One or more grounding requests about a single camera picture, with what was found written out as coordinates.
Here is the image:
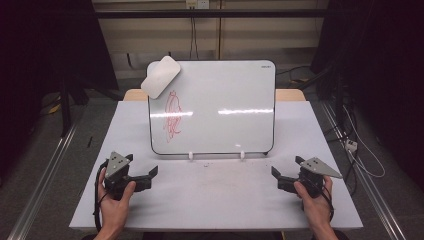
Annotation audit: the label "person's left hand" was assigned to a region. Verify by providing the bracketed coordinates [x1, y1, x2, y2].
[97, 167, 137, 231]

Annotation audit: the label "white whiteboard with black rim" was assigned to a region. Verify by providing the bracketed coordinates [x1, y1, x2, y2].
[146, 59, 277, 157]

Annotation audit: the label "white whiteboard eraser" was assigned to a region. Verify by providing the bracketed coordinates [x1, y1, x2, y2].
[140, 55, 182, 100]

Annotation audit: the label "person's right hand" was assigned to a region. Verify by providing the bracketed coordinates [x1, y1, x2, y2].
[293, 175, 334, 231]

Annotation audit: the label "black metal stand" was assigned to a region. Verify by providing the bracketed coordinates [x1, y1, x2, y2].
[59, 74, 90, 138]

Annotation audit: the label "white power strip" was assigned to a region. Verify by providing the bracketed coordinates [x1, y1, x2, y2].
[344, 139, 359, 153]

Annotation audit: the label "black floor cables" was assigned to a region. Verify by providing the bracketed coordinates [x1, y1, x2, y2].
[324, 99, 359, 196]

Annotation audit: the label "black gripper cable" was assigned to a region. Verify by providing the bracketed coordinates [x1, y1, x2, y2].
[93, 160, 109, 233]
[319, 184, 335, 224]

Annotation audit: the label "white wall socket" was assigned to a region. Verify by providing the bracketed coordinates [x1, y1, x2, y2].
[185, 0, 210, 10]

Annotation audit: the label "white cable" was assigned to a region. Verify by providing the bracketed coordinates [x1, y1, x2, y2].
[342, 104, 386, 179]

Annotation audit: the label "black curtain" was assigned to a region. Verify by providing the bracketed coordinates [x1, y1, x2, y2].
[310, 0, 424, 193]
[0, 0, 119, 186]

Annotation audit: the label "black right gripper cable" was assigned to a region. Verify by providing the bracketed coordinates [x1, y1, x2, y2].
[319, 184, 335, 224]

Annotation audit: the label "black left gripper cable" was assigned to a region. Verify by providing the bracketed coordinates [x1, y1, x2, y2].
[93, 160, 109, 233]

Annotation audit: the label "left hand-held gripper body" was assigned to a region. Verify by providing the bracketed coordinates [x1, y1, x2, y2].
[103, 151, 154, 201]

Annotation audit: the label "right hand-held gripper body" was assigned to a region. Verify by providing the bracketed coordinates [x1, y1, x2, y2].
[278, 157, 344, 199]

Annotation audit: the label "wooden table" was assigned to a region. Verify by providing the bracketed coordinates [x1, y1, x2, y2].
[123, 88, 306, 102]

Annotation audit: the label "aluminium floor rail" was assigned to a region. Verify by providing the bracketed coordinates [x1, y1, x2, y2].
[7, 124, 78, 240]
[321, 101, 407, 240]

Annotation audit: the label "black horizontal bar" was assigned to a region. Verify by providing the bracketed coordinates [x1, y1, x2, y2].
[94, 8, 329, 19]

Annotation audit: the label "black hanging wall cables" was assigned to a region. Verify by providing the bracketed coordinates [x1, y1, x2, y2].
[189, 8, 200, 61]

